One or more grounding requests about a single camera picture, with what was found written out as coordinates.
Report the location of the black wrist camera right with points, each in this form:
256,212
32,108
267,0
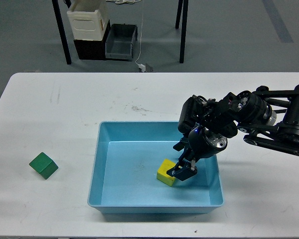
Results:
193,112

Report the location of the black table leg right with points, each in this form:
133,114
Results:
181,18

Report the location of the dark grey storage bin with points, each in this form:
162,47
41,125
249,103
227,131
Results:
120,42

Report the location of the black table leg left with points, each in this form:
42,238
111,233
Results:
61,30

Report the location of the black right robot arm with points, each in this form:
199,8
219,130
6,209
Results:
269,119

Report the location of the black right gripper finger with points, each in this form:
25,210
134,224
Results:
185,167
182,144

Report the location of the black table leg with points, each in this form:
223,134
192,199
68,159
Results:
181,18
61,30

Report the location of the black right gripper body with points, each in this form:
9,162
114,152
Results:
204,143

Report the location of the white power adapter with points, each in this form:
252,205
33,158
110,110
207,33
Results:
142,67

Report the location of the black crate under cream crate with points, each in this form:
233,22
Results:
92,50

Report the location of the yellow wooden block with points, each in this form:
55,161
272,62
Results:
162,175

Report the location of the green wooden block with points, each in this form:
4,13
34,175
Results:
43,165

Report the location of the cream plastic crate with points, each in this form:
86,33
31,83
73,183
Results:
88,19

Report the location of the light blue plastic box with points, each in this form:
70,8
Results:
128,155

